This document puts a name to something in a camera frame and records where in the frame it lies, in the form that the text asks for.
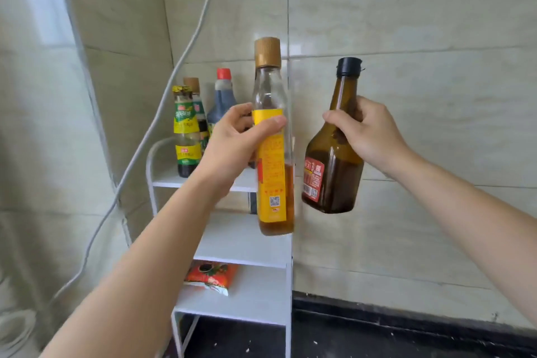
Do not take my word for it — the person's right hand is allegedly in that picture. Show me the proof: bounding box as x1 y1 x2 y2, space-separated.
322 95 414 181

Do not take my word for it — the person's left hand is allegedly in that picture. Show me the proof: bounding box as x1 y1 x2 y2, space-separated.
197 102 289 196

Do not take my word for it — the small green yellow label bottle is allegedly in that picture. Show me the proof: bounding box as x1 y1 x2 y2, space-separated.
172 84 203 179

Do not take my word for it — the clear bottle yellow label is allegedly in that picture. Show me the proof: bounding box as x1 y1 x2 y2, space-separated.
251 36 295 237

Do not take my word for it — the brown bottle black cap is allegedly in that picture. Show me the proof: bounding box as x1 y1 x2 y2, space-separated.
301 56 365 215

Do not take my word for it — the white metal shelf rack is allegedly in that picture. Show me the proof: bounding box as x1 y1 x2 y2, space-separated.
145 135 294 358

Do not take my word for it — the person's left forearm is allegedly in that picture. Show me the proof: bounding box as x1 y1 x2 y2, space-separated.
40 171 235 358

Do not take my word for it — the person's right forearm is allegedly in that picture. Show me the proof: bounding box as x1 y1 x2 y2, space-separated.
388 150 537 327

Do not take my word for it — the black speckled countertop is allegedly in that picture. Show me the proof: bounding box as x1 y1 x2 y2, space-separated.
161 290 537 358

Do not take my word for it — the tan cap bottle green label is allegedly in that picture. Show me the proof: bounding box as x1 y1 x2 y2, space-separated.
183 77 210 157

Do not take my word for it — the dark jug red cap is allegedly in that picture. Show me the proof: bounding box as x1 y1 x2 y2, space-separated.
206 68 238 136

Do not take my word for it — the orange snack packet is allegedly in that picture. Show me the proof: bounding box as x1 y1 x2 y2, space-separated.
183 260 239 296

